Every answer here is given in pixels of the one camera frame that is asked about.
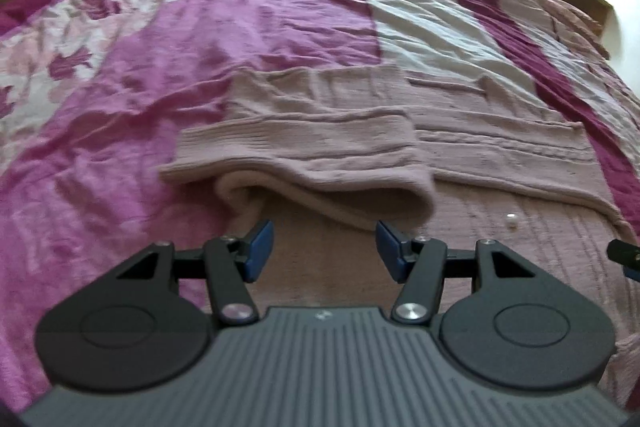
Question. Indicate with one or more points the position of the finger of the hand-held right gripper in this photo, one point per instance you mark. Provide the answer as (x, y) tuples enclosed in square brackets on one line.
[(627, 257)]

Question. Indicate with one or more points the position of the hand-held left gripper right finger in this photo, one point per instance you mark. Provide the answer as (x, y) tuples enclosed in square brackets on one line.
[(391, 252)]

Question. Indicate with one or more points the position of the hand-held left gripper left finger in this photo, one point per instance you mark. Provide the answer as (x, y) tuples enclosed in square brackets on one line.
[(260, 251)]

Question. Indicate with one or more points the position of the pink knitted cardigan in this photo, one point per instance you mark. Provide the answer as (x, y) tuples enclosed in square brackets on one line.
[(320, 142)]

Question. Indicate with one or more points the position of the purple floral striped bed cover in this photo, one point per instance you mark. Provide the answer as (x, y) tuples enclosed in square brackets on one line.
[(150, 82)]

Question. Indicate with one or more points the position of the pink knitted blanket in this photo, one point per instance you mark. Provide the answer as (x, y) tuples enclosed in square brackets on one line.
[(580, 22)]

